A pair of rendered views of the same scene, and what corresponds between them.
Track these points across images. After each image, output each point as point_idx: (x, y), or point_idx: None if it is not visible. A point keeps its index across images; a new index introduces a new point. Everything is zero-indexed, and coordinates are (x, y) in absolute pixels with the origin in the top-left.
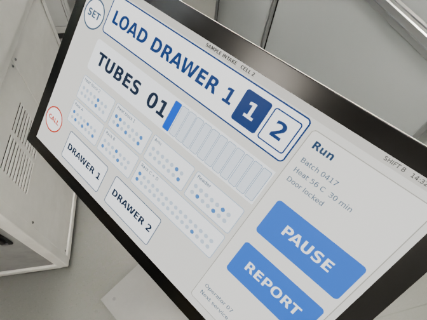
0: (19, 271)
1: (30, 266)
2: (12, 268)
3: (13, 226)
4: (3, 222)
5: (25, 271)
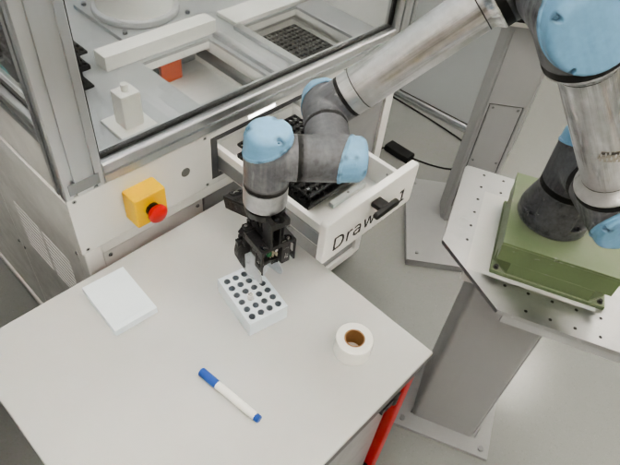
0: (327, 268)
1: (336, 256)
2: (324, 265)
3: (379, 154)
4: (379, 147)
5: (331, 267)
